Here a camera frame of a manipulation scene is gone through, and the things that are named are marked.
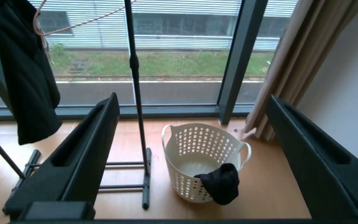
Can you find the black garment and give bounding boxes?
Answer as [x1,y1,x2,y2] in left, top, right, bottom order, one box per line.
[193,163,241,206]

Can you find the window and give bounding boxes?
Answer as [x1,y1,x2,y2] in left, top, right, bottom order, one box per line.
[0,0,300,125]

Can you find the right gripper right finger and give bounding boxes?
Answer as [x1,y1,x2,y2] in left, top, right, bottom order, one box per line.
[265,95,358,218]

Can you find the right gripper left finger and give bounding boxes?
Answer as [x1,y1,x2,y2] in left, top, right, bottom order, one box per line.
[2,92,120,220]

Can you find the pink clothes hanger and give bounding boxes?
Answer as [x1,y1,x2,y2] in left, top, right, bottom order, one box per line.
[32,0,137,37]

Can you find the black clothes rack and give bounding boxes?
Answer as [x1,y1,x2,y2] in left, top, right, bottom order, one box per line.
[0,0,152,210]

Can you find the beige curtain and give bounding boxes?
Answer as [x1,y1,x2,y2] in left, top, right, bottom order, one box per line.
[242,0,358,142]

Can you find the white laundry basket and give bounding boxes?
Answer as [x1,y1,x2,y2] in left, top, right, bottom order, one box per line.
[161,123,252,205]

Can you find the black drawstring shorts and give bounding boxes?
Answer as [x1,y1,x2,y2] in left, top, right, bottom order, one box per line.
[0,0,63,146]

